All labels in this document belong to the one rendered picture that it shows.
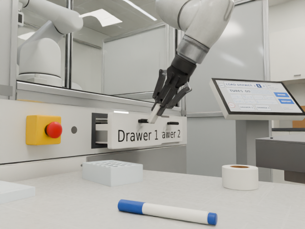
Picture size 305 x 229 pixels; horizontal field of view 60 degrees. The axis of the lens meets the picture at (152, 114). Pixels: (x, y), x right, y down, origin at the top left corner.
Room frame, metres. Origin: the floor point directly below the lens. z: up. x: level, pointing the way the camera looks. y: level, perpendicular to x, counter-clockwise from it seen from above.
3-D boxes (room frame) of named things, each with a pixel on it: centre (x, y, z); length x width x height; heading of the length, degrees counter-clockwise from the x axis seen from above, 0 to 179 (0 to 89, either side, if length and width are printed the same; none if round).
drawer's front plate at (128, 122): (0.91, 0.05, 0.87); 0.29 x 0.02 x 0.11; 147
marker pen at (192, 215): (0.36, -0.02, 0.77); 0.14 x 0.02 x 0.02; 64
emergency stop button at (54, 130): (0.64, 0.24, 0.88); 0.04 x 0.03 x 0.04; 147
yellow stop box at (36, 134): (0.66, 0.27, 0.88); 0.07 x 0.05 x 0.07; 147
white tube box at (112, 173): (0.62, 0.09, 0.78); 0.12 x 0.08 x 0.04; 42
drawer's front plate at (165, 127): (1.21, -0.07, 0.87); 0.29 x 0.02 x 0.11; 147
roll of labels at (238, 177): (0.55, -0.18, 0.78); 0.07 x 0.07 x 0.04
